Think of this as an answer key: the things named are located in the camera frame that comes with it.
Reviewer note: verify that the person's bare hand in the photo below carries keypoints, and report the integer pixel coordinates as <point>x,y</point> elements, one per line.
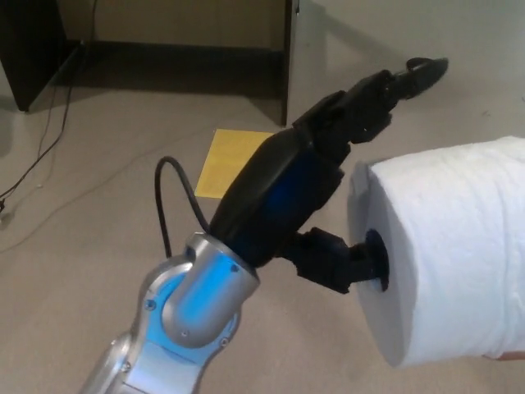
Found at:
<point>514,356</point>

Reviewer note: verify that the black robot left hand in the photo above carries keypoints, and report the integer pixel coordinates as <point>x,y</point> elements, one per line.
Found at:
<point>270,193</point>

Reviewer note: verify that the white toilet paper roll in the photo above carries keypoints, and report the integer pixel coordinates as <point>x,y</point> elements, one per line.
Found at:
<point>451,246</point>

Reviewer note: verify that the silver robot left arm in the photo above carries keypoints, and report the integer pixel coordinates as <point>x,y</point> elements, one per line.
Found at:
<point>197,303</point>

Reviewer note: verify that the yellow paper sheet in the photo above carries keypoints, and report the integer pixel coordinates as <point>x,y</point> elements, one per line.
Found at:
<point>221,164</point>

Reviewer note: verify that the black round floor cover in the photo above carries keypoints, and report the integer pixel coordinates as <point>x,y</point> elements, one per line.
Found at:
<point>412,62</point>

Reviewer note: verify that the dark brown wooden desk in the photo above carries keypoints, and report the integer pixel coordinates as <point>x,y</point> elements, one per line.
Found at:
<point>24,61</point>

